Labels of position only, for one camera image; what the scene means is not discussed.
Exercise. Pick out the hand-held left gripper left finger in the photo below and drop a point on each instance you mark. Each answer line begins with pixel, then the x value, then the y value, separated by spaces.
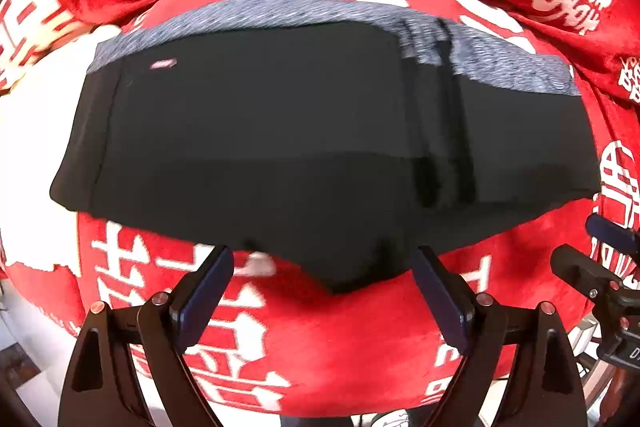
pixel 205 302

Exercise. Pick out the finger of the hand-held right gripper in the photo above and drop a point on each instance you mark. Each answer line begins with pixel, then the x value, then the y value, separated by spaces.
pixel 580 269
pixel 612 232

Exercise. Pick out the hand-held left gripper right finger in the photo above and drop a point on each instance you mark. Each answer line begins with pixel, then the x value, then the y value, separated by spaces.
pixel 445 302

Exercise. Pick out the black and grey shorts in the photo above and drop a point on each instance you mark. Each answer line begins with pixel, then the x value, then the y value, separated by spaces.
pixel 275 132

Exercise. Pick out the metal rack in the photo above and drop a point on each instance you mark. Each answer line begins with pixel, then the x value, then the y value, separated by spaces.
pixel 582 337

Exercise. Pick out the red printed sofa cover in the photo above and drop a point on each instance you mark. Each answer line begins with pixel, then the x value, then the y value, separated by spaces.
pixel 350 347

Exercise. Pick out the white printed slipper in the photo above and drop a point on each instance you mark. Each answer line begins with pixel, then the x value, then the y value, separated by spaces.
pixel 395 419

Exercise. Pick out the cream cloth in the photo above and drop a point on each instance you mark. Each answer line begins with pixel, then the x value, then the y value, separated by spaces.
pixel 35 147

